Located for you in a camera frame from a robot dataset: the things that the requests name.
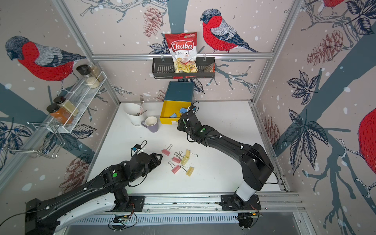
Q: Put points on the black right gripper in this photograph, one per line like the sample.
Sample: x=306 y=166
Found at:
x=180 y=124

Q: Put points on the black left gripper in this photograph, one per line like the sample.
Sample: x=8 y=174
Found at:
x=156 y=161

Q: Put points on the pink binder clip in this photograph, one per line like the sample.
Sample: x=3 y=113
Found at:
x=175 y=167
x=166 y=151
x=178 y=156

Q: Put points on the teal drawer cabinet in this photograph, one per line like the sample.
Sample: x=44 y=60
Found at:
x=180 y=91

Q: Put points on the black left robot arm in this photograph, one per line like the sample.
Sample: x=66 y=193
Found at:
x=105 y=193

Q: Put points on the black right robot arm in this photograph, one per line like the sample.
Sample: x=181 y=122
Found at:
x=255 y=164

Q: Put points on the yellow binder clip upper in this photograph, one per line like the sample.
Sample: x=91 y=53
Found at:
x=187 y=156

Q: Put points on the yellow binder clip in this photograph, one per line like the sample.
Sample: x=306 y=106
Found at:
x=189 y=170
x=187 y=156

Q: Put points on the yellow binder clip lower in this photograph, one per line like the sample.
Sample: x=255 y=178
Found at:
x=189 y=170

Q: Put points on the purple mug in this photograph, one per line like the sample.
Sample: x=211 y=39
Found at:
x=151 y=123

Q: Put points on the metal fork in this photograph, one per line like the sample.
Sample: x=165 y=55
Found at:
x=141 y=104

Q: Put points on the white utensil cup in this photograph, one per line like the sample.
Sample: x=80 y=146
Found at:
x=135 y=113

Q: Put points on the red Chuba cassava chips bag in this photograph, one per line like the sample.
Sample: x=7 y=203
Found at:
x=183 y=49

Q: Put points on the orange spice jar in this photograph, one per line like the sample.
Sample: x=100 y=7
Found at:
x=60 y=114

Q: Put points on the small clear spice jar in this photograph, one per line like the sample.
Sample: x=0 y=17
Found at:
x=95 y=71

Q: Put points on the beige spice jar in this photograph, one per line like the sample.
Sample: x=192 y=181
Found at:
x=66 y=104

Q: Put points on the black lid spice jar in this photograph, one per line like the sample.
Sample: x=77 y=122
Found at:
x=90 y=79

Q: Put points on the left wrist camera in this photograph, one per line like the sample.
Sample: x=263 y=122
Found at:
x=137 y=148

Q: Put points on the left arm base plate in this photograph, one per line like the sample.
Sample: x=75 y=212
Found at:
x=129 y=204

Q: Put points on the black wire wall basket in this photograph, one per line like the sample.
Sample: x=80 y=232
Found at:
x=170 y=69

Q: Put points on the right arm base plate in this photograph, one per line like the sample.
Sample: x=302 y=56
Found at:
x=234 y=203

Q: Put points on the white wire spice shelf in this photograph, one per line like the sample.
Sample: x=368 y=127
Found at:
x=81 y=96

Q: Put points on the wire rack hanger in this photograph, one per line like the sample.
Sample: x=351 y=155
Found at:
x=46 y=141

